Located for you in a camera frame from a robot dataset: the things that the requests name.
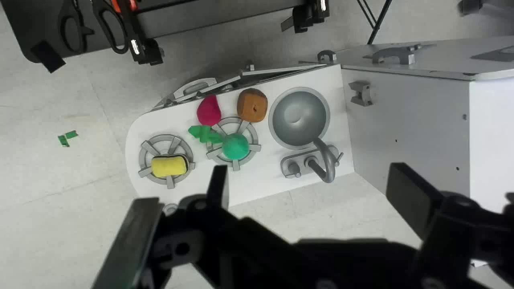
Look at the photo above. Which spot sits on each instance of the brown toy bread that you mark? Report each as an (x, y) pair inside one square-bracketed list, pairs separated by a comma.
[(252, 104)]

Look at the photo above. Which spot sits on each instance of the green toy vegetable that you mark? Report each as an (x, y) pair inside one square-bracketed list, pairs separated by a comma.
[(235, 146)]

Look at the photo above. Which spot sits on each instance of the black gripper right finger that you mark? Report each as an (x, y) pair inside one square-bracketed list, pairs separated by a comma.
[(455, 229)]

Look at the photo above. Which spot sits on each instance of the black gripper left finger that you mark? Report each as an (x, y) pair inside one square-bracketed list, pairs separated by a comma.
[(151, 241)]

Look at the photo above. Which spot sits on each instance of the grey round toy sink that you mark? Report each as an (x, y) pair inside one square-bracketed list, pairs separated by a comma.
[(299, 115)]

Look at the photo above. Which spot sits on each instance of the pink toy fruit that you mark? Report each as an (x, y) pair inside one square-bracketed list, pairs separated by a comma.
[(209, 111)]

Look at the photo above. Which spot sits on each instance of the green tape mark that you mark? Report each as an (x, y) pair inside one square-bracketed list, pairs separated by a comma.
[(66, 136)]

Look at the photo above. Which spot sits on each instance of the yellow toy corn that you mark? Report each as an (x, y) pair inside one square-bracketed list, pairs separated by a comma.
[(169, 165)]

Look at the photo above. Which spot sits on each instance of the right grey toy burner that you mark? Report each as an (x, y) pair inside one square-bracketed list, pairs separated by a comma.
[(235, 125)]

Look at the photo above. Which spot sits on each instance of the grey toy burner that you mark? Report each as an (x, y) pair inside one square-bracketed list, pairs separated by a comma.
[(235, 125), (159, 146)]

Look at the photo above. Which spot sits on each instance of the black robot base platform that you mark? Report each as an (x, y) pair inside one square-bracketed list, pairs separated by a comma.
[(50, 30)]

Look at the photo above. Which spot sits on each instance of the white cabinet box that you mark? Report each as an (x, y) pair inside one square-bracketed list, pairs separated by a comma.
[(445, 107)]

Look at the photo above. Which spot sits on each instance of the left grey toy burner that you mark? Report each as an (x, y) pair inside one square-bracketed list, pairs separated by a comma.
[(159, 146)]

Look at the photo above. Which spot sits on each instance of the grey toy tap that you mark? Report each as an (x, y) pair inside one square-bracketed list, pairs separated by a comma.
[(321, 160)]

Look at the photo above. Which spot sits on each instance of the black tripod legs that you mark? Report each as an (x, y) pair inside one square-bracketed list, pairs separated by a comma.
[(373, 19)]

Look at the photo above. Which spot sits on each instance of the white toy kitchen counter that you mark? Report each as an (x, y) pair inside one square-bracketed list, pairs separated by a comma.
[(260, 176)]

